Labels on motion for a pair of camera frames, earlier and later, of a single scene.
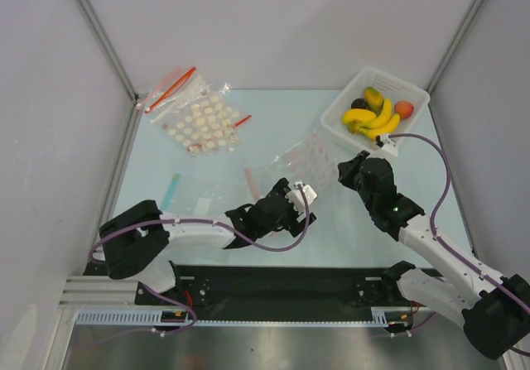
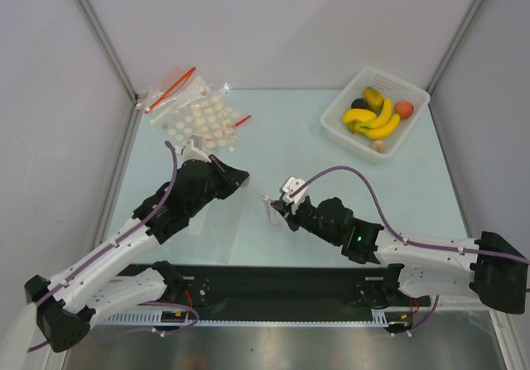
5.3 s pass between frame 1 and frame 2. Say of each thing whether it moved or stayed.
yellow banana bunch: stayed
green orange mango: stayed
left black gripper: moved
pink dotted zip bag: moved
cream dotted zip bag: stayed
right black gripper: moved
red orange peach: stayed
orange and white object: stayed
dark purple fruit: stayed
